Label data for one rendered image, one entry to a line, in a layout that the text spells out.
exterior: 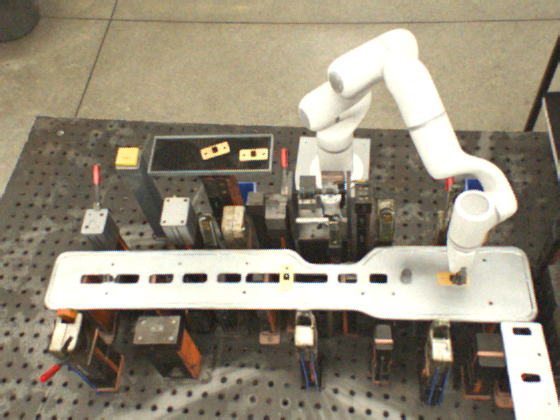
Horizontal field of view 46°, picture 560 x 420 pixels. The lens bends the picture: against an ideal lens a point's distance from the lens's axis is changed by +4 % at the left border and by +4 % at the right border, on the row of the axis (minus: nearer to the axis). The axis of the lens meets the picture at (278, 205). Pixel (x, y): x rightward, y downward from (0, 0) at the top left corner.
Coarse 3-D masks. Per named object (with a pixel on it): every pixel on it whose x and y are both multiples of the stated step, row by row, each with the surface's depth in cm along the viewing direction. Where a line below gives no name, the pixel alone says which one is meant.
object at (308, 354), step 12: (312, 324) 171; (300, 336) 170; (312, 336) 170; (300, 348) 170; (312, 348) 170; (300, 360) 180; (312, 360) 176; (300, 372) 200; (312, 372) 189; (312, 384) 196; (324, 384) 197
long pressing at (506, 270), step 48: (48, 288) 192; (96, 288) 189; (144, 288) 188; (192, 288) 186; (240, 288) 184; (336, 288) 181; (384, 288) 180; (432, 288) 178; (480, 288) 177; (528, 288) 176
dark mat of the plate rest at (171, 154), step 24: (168, 144) 196; (192, 144) 195; (216, 144) 194; (240, 144) 193; (264, 144) 192; (168, 168) 191; (192, 168) 190; (216, 168) 189; (240, 168) 188; (264, 168) 187
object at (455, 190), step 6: (450, 186) 170; (456, 186) 170; (462, 186) 170; (450, 192) 170; (456, 192) 170; (462, 192) 170; (450, 198) 172; (456, 198) 168; (450, 204) 174; (450, 210) 177; (444, 216) 180; (450, 216) 179; (444, 222) 180; (444, 228) 181
